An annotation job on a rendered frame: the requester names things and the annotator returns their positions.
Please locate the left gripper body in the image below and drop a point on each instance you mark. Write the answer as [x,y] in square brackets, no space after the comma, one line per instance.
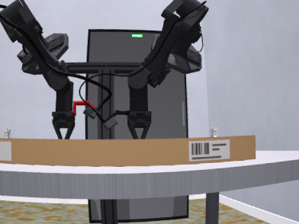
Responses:
[138,110]

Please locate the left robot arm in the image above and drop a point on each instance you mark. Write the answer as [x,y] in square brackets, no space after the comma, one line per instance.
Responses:
[165,44]

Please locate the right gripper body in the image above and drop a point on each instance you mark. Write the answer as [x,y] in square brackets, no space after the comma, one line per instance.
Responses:
[64,103]

